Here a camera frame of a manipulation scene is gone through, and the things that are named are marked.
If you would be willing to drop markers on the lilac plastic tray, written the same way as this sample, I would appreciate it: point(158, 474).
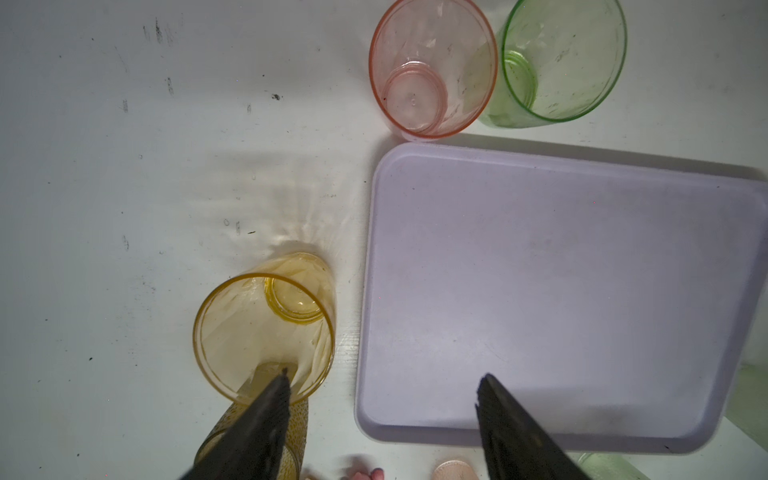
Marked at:
point(612, 301)

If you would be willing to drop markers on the brown textured glass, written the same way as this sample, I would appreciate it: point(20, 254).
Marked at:
point(293, 451)

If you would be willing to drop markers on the pink clear glass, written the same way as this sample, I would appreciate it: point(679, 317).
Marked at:
point(432, 67)

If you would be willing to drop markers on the pale green frosted glass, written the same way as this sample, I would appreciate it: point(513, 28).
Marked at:
point(747, 405)

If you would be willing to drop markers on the green clear glass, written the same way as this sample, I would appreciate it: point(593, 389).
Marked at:
point(558, 61)

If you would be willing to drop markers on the yellow clear glass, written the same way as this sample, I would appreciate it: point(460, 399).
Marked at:
point(277, 318)

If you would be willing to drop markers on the pink textured glass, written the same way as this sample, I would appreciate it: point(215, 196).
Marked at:
point(454, 470)

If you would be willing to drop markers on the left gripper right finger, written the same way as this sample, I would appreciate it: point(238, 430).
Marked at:
point(515, 446)

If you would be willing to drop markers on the light green textured glass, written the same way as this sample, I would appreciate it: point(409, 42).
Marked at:
point(607, 466)

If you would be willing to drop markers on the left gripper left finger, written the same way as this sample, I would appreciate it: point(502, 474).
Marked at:
point(252, 447)

